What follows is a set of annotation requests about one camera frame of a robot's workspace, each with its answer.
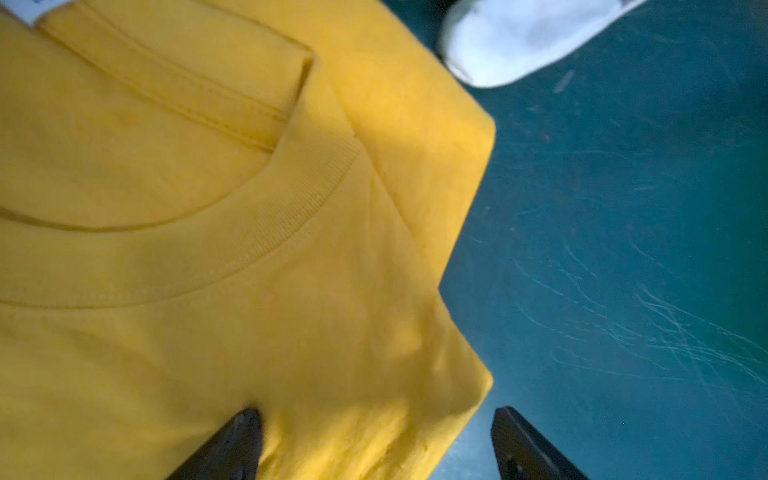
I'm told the white grey work glove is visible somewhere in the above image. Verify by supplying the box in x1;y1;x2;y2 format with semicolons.
437;0;645;88

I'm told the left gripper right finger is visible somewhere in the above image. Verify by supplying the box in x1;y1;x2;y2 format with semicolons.
490;406;588;480

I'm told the yellow t-shirt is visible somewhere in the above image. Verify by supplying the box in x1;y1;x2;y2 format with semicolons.
1;1;495;479

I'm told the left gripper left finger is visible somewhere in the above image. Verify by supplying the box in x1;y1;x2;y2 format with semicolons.
167;408;264;480

